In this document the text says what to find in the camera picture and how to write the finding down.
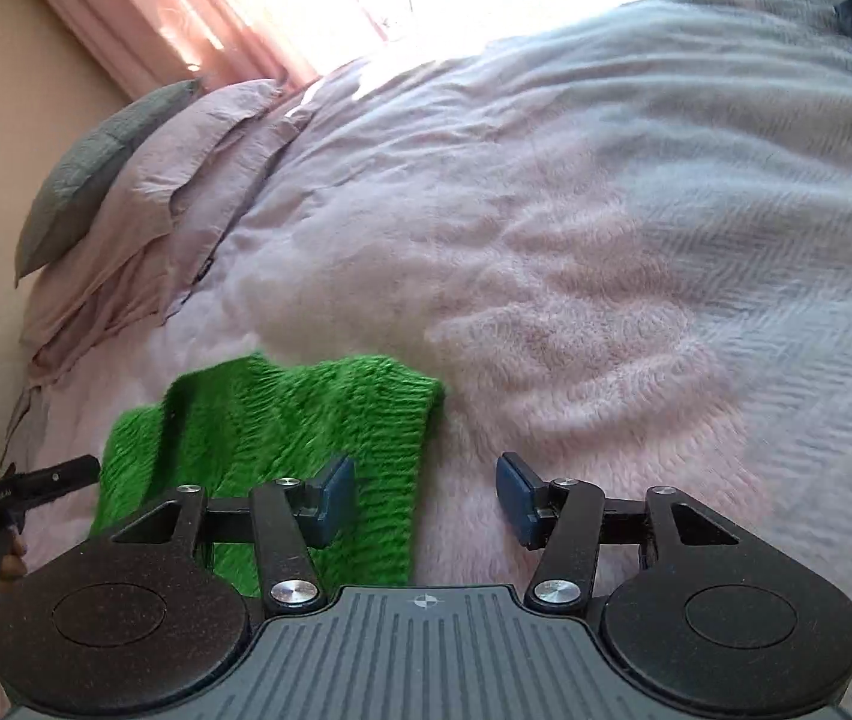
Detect green knit sweater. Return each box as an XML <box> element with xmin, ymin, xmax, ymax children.
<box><xmin>90</xmin><ymin>352</ymin><xmax>446</xmax><ymax>587</ymax></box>

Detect white textured bedspread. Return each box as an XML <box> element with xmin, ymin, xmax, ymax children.
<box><xmin>471</xmin><ymin>0</ymin><xmax>852</xmax><ymax>620</ymax></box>

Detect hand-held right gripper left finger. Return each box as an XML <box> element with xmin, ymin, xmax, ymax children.
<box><xmin>109</xmin><ymin>455</ymin><xmax>359</xmax><ymax>614</ymax></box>

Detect pink curtain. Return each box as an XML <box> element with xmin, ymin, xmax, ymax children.
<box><xmin>0</xmin><ymin>0</ymin><xmax>367</xmax><ymax>102</ymax></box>

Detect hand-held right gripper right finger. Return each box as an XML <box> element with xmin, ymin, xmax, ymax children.
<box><xmin>496</xmin><ymin>452</ymin><xmax>742</xmax><ymax>608</ymax></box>

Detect pink wrinkled pillow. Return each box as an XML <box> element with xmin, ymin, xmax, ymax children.
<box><xmin>19</xmin><ymin>78</ymin><xmax>316</xmax><ymax>385</ymax></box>

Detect pink fleece blanket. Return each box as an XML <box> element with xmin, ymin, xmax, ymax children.
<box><xmin>242</xmin><ymin>116</ymin><xmax>779</xmax><ymax>587</ymax></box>

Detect grey pillow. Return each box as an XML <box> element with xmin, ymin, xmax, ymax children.
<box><xmin>15</xmin><ymin>79</ymin><xmax>203</xmax><ymax>287</ymax></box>

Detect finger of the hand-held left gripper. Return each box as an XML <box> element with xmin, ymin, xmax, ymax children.
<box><xmin>12</xmin><ymin>454</ymin><xmax>103</xmax><ymax>502</ymax></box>

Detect lavender duvet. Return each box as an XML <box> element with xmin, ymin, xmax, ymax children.
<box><xmin>17</xmin><ymin>45</ymin><xmax>622</xmax><ymax>586</ymax></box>

